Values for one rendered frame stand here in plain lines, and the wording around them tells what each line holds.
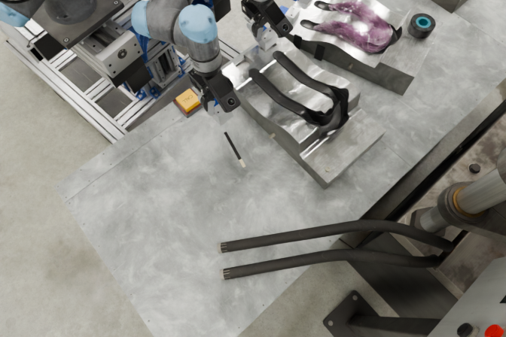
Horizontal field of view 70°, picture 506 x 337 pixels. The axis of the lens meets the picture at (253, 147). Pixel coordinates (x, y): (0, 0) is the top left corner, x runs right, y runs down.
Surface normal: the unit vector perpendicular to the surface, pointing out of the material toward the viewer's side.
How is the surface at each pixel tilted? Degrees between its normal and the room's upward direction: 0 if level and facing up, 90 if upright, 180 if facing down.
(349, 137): 0
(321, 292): 0
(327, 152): 0
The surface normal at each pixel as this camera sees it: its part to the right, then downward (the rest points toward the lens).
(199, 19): -0.03, -0.41
